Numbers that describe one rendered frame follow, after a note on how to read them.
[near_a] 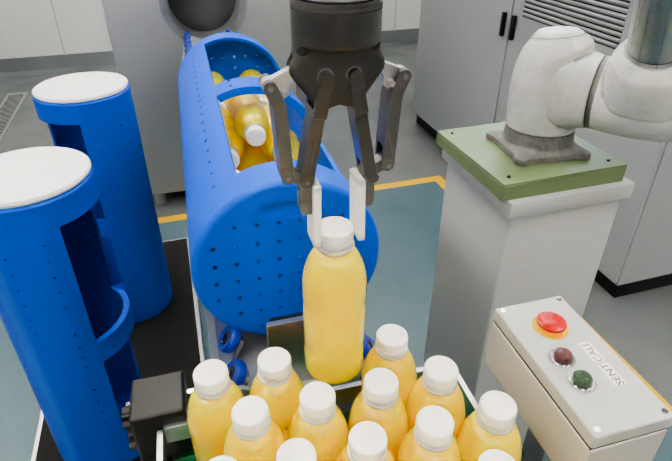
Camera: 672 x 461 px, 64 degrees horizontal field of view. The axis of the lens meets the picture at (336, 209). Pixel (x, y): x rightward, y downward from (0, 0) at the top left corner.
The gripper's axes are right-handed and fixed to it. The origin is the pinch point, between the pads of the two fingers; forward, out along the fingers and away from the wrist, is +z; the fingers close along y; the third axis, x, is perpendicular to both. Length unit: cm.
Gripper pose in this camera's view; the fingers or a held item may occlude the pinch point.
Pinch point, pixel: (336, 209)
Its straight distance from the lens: 53.3
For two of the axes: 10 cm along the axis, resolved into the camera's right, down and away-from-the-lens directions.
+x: 2.8, 5.0, -8.2
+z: 0.0, 8.5, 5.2
